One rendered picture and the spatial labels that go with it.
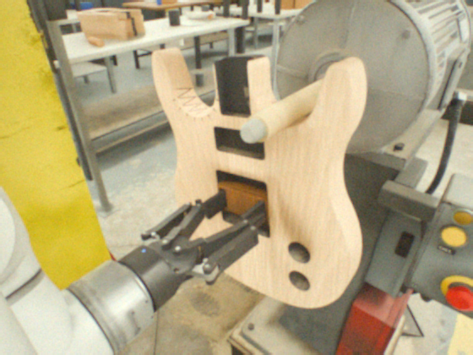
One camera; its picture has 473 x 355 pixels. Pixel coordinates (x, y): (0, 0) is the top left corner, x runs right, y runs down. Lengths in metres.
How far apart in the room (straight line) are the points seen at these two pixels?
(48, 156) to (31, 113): 0.15
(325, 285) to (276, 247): 0.09
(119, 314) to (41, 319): 0.07
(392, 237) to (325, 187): 0.48
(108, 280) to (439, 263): 0.49
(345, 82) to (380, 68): 0.16
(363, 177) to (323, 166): 0.38
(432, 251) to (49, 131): 1.09
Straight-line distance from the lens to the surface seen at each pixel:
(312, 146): 0.40
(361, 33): 0.52
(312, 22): 0.56
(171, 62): 0.55
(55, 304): 0.35
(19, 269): 0.34
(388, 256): 0.92
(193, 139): 0.54
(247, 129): 0.35
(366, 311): 1.01
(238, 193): 0.51
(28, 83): 1.16
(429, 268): 0.63
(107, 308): 0.36
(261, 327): 1.30
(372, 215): 0.82
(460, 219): 0.56
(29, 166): 1.23
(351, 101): 0.37
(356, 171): 0.77
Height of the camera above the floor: 1.41
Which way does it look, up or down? 34 degrees down
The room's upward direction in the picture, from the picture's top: straight up
